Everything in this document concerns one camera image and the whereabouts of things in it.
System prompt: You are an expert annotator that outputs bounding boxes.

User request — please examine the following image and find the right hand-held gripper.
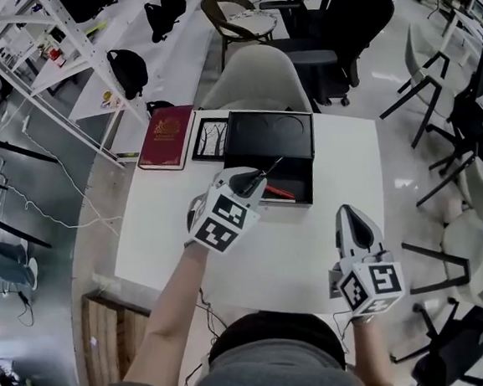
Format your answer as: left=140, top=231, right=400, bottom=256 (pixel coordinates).
left=324, top=203, right=414, bottom=322

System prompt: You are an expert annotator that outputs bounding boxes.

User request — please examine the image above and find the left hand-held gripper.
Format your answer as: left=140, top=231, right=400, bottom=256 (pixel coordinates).
left=183, top=162, right=268, bottom=259

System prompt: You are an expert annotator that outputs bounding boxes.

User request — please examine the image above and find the red pen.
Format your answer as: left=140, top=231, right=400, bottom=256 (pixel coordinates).
left=265, top=183, right=297, bottom=200

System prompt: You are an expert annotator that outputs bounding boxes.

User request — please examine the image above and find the black pen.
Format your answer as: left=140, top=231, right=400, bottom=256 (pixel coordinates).
left=258, top=154, right=285, bottom=181

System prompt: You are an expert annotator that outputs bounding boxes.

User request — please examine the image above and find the black picture frame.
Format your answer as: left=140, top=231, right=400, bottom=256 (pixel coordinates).
left=191, top=115, right=229, bottom=165

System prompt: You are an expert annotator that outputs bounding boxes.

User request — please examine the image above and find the black box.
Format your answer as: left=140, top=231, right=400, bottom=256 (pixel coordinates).
left=219, top=106, right=322, bottom=208

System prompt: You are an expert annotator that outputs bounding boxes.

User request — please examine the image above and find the red hardcover book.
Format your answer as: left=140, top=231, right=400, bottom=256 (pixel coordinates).
left=137, top=100, right=195, bottom=174

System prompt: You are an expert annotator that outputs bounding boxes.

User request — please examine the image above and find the person's right forearm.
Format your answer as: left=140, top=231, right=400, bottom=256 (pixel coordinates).
left=346, top=317, right=408, bottom=386

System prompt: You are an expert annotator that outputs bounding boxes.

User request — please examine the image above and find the person's left forearm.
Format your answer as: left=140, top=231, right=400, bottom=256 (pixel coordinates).
left=121, top=237, right=211, bottom=386

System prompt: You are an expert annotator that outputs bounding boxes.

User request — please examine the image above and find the white desk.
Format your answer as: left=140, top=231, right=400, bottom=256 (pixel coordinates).
left=111, top=96, right=396, bottom=322

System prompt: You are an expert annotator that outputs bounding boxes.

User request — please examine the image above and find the black swivel office chair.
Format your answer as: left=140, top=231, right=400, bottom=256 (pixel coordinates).
left=387, top=291, right=483, bottom=386

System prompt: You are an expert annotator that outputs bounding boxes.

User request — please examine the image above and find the beige chair with black legs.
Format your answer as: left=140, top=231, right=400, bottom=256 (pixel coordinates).
left=395, top=151, right=483, bottom=311

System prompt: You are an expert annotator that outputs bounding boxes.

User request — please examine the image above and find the person's grey shirt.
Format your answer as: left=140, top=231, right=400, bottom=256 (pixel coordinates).
left=105, top=323, right=380, bottom=386

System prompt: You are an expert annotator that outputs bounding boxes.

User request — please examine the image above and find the beige shell chair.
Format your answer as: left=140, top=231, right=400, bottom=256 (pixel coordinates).
left=199, top=39, right=319, bottom=120

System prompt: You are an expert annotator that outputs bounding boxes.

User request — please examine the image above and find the wooden crate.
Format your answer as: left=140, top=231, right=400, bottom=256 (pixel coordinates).
left=75, top=293, right=154, bottom=386

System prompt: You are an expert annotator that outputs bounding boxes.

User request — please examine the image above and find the brown wicker chair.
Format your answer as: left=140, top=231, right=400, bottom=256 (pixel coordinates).
left=194, top=0, right=281, bottom=79

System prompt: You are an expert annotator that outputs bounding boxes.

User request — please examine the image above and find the grey chair with black legs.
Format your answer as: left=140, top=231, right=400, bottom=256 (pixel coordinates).
left=377, top=21, right=464, bottom=153

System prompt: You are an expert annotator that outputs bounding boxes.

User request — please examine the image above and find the white metal shelf rack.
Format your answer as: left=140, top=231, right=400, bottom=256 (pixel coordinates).
left=0, top=0, right=208, bottom=175

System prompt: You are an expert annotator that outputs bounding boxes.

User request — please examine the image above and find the white table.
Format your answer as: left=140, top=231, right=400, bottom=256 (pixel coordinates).
left=434, top=0, right=483, bottom=107

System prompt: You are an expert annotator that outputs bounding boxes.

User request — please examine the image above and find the black cable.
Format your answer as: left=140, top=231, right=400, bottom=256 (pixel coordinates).
left=190, top=286, right=228, bottom=358

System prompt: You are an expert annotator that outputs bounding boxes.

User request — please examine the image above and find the white cable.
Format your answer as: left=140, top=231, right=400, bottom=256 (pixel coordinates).
left=0, top=93, right=133, bottom=238

